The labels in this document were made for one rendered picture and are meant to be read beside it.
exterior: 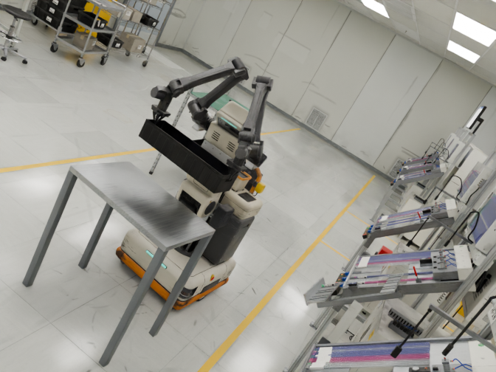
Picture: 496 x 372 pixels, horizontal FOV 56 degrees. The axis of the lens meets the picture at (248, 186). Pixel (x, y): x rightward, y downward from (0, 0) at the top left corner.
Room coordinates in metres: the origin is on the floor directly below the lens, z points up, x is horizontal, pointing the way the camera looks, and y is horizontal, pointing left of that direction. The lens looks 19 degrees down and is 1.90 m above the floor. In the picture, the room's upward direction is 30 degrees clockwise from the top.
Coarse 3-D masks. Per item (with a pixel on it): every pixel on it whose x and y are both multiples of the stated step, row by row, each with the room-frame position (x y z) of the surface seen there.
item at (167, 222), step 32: (64, 192) 2.13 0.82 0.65; (96, 192) 2.07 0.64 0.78; (128, 192) 2.20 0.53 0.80; (160, 192) 2.40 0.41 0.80; (160, 224) 2.06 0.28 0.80; (192, 224) 2.24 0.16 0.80; (160, 256) 1.90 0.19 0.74; (192, 256) 2.30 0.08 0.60; (128, 320) 1.91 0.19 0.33; (160, 320) 2.29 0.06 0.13
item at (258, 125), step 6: (258, 78) 2.58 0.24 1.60; (264, 78) 2.58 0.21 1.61; (270, 78) 2.60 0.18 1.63; (264, 96) 2.62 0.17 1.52; (264, 102) 2.62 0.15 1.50; (264, 108) 2.63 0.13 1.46; (258, 114) 2.59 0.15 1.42; (258, 120) 2.59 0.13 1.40; (258, 126) 2.58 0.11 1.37; (258, 132) 2.57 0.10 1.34; (258, 138) 2.56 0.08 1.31; (258, 150) 2.53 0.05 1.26; (258, 156) 2.55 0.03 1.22
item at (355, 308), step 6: (354, 300) 2.34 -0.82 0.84; (354, 306) 2.33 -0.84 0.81; (360, 306) 2.32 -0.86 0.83; (348, 312) 2.33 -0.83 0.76; (354, 312) 2.33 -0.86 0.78; (342, 318) 2.34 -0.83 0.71; (348, 318) 2.33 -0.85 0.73; (354, 318) 2.32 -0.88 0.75; (342, 324) 2.33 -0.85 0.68; (348, 324) 2.32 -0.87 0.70; (336, 330) 2.33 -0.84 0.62; (342, 330) 2.32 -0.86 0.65; (330, 336) 2.34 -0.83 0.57; (336, 336) 2.33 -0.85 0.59; (336, 342) 2.32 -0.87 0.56
